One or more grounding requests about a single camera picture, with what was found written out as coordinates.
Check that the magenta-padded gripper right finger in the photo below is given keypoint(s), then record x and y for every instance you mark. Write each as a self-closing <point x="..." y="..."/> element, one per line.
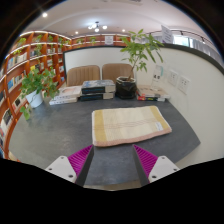
<point x="161" y="166"/>

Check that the black ceiling chandelier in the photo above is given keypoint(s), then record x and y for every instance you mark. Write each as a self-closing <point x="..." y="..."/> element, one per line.
<point x="96" y="26"/>

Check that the clear acrylic sign card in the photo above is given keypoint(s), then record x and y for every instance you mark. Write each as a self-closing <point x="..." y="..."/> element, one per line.
<point x="157" y="76"/>

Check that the leafy plant in white pot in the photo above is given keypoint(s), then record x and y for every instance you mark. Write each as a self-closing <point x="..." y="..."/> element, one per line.
<point x="35" y="98"/>

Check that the white wall socket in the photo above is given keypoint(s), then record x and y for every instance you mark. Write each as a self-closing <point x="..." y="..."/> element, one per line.
<point x="183" y="84"/>
<point x="173" y="77"/>

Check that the beige cover book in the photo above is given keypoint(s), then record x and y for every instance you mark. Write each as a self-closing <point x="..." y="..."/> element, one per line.
<point x="151" y="91"/>

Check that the thick dark cover book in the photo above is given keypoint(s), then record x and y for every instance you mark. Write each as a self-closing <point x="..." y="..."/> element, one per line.
<point x="95" y="96"/>
<point x="98" y="86"/>

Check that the white pink cover book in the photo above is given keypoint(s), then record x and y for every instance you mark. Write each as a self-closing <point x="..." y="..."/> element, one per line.
<point x="68" y="92"/>

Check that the cream yellow striped towel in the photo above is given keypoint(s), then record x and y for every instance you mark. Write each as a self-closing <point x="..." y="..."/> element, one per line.
<point x="130" y="125"/>

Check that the white purple sign board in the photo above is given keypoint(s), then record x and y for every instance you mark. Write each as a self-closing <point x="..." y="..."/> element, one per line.
<point x="167" y="34"/>

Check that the white flat book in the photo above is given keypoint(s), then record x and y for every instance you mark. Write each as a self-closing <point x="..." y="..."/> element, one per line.
<point x="63" y="101"/>

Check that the small tree in black pot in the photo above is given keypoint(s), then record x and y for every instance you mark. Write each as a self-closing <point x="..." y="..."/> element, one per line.
<point x="126" y="88"/>

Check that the black track spotlights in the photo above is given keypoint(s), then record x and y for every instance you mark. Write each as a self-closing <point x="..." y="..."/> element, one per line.
<point x="191" y="36"/>

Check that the orange wooden bookshelf unit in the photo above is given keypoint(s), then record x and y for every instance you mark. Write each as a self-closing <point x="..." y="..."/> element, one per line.
<point x="28" y="60"/>

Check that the red black spine book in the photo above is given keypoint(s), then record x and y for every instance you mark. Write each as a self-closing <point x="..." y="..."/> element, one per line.
<point x="150" y="98"/>

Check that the recessed ceiling downlights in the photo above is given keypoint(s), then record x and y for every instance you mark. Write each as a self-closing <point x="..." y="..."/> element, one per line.
<point x="44" y="14"/>

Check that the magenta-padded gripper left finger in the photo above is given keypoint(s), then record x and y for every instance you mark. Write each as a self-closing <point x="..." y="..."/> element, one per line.
<point x="63" y="166"/>

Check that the white sheer curtain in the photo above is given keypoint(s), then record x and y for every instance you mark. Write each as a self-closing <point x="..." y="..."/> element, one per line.
<point x="205" y="50"/>

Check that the tan ribbed chair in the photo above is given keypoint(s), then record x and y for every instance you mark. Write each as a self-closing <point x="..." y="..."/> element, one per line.
<point x="115" y="71"/>
<point x="83" y="75"/>

